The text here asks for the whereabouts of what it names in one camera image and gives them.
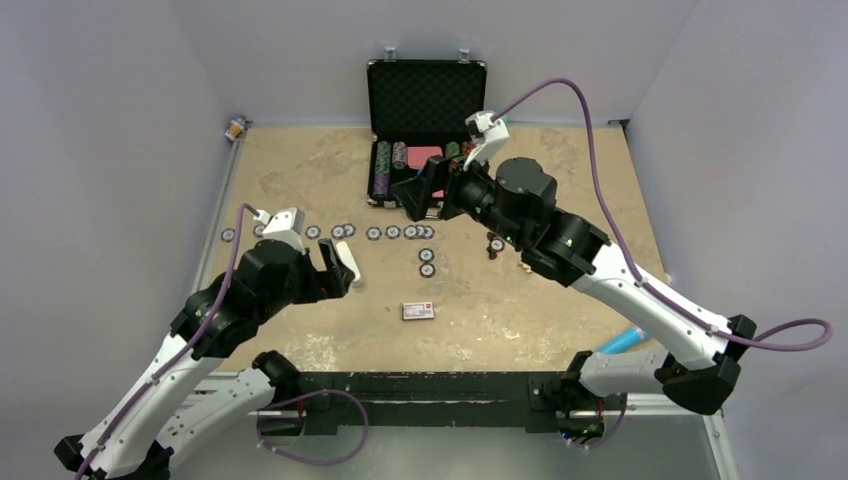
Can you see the small orange bottle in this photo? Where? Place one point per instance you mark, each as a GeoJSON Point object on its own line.
{"type": "Point", "coordinates": [237, 126]}

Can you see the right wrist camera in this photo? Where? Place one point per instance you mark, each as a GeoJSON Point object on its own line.
{"type": "Point", "coordinates": [488, 133]}

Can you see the blue cylinder tool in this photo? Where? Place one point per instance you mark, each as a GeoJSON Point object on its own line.
{"type": "Point", "coordinates": [624, 341]}

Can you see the white stapler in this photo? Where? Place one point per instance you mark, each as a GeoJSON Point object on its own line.
{"type": "Point", "coordinates": [346, 256]}

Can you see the poker chip far left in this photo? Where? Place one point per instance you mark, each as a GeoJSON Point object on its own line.
{"type": "Point", "coordinates": [227, 235]}

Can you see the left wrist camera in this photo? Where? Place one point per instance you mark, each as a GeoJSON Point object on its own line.
{"type": "Point", "coordinates": [286, 225]}

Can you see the poker chip near staple box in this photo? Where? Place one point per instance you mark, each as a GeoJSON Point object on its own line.
{"type": "Point", "coordinates": [427, 270]}

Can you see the poker chip above staple box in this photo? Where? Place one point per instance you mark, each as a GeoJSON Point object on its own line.
{"type": "Point", "coordinates": [426, 255]}

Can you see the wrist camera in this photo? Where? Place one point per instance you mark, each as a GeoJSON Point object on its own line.
{"type": "Point", "coordinates": [286, 225]}
{"type": "Point", "coordinates": [488, 133]}

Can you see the black poker chip case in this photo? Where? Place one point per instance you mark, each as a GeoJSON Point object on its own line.
{"type": "Point", "coordinates": [420, 103]}

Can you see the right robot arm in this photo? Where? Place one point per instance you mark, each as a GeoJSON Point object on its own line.
{"type": "Point", "coordinates": [697, 368]}

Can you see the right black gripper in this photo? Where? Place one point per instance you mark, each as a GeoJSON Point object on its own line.
{"type": "Point", "coordinates": [414, 194]}

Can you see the brown figure toy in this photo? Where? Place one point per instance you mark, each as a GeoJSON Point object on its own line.
{"type": "Point", "coordinates": [495, 246]}

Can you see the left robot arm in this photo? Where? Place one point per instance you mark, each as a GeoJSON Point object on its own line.
{"type": "Point", "coordinates": [148, 434]}

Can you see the pink card deck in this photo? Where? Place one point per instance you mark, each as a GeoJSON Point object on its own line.
{"type": "Point", "coordinates": [417, 156]}

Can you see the staple box with clear lid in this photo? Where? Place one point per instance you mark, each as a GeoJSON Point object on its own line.
{"type": "Point", "coordinates": [416, 311]}

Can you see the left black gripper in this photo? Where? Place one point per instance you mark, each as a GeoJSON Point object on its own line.
{"type": "Point", "coordinates": [331, 283]}

